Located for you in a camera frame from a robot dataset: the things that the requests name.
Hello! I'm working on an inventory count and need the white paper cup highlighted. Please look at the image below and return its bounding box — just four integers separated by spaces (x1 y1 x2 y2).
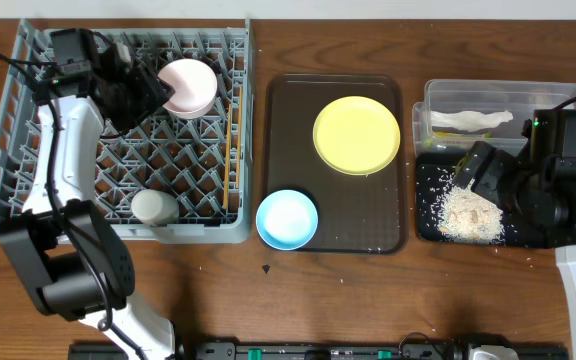
131 189 179 226

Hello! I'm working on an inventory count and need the clear plastic bin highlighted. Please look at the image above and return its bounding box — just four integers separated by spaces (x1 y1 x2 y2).
412 79 576 156

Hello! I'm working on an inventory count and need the yellow round plate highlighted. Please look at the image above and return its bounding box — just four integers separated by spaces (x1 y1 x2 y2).
312 96 402 176

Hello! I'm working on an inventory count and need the black waste tray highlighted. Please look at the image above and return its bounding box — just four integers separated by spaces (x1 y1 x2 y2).
415 153 547 249

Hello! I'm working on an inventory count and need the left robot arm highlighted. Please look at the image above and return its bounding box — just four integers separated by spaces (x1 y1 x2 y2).
0 29 177 359

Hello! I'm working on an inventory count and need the light blue bowl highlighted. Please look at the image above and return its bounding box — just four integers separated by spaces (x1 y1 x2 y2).
256 189 319 251

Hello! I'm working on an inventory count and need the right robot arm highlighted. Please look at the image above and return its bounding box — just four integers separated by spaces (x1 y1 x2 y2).
453 107 576 358

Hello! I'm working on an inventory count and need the pink bowl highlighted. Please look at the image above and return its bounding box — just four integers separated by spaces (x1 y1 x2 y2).
158 59 217 119

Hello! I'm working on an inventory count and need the grey plastic dish rack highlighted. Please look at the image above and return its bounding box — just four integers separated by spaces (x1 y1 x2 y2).
0 25 255 244

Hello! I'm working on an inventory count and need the pile of rice waste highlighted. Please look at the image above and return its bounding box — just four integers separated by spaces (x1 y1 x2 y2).
436 187 504 244

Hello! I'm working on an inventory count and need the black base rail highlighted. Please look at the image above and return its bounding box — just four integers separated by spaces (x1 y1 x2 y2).
67 332 569 360

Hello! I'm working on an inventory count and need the dark brown serving tray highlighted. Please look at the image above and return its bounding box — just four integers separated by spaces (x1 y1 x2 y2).
264 74 409 254

